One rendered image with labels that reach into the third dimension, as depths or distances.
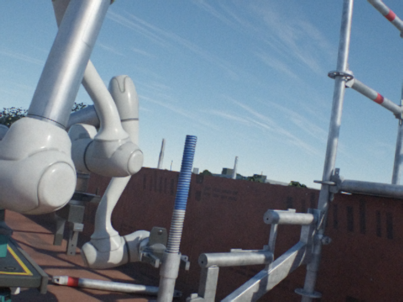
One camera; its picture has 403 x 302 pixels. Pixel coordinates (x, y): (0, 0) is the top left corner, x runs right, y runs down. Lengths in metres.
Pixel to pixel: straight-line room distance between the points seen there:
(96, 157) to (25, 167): 0.34
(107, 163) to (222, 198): 1.39
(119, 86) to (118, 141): 0.43
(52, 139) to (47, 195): 0.13
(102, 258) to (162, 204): 1.48
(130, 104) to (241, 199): 1.06
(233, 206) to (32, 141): 1.65
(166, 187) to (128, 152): 1.78
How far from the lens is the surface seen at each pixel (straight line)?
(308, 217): 1.81
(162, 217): 2.95
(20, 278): 1.15
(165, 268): 1.33
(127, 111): 1.56
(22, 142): 0.96
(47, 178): 0.91
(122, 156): 1.17
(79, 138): 1.31
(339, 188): 1.87
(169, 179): 2.93
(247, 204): 2.36
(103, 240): 1.53
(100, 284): 2.26
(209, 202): 2.58
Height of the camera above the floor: 0.63
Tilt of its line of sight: 4 degrees up
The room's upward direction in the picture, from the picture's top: 9 degrees clockwise
